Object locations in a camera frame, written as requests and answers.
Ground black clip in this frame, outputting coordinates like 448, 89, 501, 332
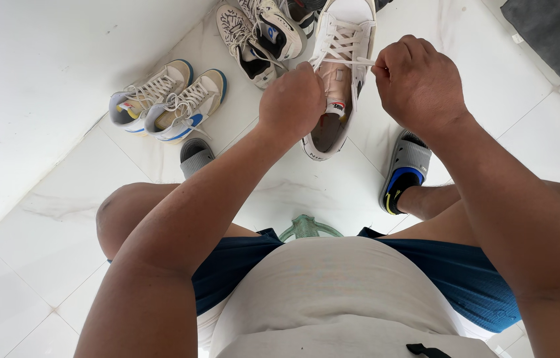
406, 343, 452, 358

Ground white high-top sneaker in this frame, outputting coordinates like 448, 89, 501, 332
301, 0, 377, 162

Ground person's leg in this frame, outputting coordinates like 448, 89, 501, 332
378, 180, 560, 248
95, 182, 261, 262

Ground person's left hand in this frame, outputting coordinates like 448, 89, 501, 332
257, 61, 327, 142

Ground black sock with blue and yellow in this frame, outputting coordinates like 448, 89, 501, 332
382, 167, 425, 215

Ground person's left leg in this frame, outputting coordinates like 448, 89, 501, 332
95, 182, 261, 262

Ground white shoelace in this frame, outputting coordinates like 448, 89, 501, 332
310, 20, 389, 73

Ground green plastic stool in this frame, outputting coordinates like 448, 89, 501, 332
278, 215, 344, 243

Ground white patterned sneaker black lining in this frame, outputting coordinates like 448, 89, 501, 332
216, 4, 288, 90
239, 0, 308, 61

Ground white t-shirt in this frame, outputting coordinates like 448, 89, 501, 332
196, 236, 500, 358

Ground blue shorts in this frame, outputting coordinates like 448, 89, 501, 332
107, 227, 522, 334

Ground person's right leg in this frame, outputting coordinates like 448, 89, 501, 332
378, 180, 560, 248

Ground dark shoe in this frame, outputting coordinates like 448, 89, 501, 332
286, 0, 394, 39

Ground grey slide sandal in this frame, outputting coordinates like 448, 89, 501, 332
379, 129, 433, 215
180, 138, 215, 180

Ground cream sneaker with blue trim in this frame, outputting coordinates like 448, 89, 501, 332
109, 59, 194, 135
144, 69, 227, 145

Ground person's right hand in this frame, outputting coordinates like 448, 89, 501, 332
371, 35, 471, 144

